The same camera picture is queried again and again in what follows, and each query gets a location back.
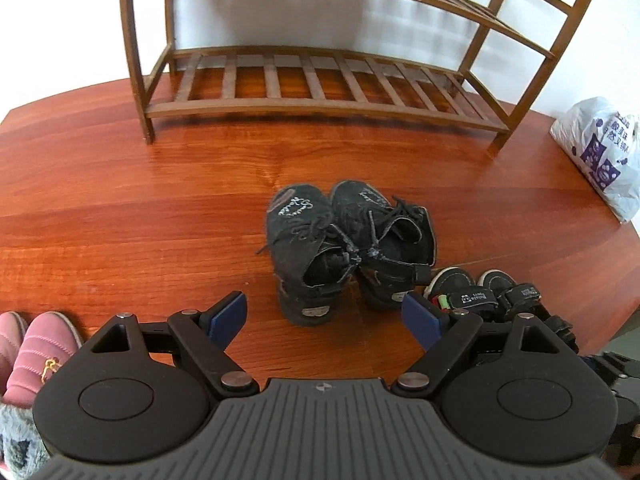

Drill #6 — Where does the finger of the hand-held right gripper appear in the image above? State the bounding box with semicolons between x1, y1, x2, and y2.
580;351;632;386

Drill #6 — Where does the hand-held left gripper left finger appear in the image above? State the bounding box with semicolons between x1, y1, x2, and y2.
89;290;261;396

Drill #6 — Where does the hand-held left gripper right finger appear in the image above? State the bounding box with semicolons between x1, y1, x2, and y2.
392;292;568;396

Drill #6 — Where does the black strap sandal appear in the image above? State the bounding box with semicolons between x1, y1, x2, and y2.
477;269;581;361
424;266;497;322

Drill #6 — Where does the black lace-up boot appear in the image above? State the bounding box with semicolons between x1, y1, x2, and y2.
330;180;437;311
256;184;362;328

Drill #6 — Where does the pink fur-lined boot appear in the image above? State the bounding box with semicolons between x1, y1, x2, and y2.
0;311;84;478
0;311;31;401

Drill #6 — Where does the brown wooden shoe rack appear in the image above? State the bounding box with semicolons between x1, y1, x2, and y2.
117;0;613;148

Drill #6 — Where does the white printed plastic bag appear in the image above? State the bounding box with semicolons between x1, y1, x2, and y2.
550;96;640;225

